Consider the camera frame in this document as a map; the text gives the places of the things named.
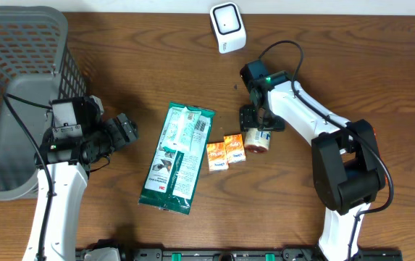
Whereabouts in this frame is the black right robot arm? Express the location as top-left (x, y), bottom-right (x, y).
top-left (240, 68), bottom-right (393, 260)

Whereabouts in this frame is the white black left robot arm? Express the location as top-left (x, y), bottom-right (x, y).
top-left (23, 96), bottom-right (138, 260)

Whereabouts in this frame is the green lid white jar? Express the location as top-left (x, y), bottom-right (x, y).
top-left (244, 128), bottom-right (271, 154)

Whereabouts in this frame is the green 3M product pouch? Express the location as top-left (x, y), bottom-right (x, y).
top-left (138, 102), bottom-right (215, 215)

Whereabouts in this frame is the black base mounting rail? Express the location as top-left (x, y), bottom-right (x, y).
top-left (75, 247), bottom-right (403, 261)

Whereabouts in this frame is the light green wipes pack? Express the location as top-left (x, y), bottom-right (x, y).
top-left (162, 107), bottom-right (201, 153)

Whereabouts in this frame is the white cube barcode scanner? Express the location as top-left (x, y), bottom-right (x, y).
top-left (209, 1), bottom-right (247, 54)

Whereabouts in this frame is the grey plastic shopping basket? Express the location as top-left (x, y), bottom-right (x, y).
top-left (0, 6), bottom-right (87, 201)

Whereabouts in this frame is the orange white small packet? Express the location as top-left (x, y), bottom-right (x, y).
top-left (206, 142), bottom-right (229, 172)

